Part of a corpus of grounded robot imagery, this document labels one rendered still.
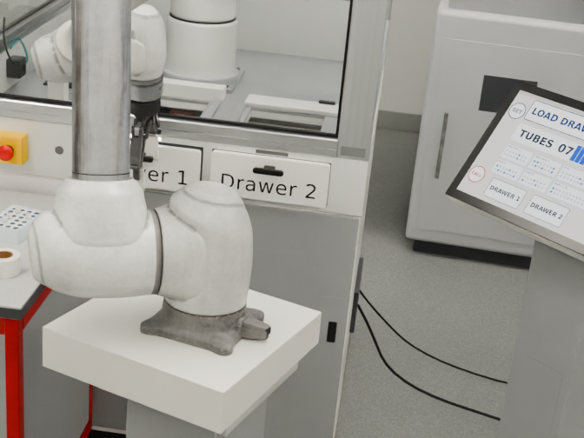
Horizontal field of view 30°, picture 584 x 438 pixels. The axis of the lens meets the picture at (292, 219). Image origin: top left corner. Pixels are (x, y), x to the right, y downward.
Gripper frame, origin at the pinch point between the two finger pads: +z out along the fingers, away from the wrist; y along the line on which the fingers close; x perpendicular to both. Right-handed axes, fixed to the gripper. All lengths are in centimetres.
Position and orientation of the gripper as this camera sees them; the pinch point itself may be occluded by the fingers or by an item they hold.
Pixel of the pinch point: (145, 170)
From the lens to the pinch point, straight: 259.7
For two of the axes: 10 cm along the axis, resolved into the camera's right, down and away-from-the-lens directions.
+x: -9.9, -1.3, 0.8
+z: -0.6, 8.1, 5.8
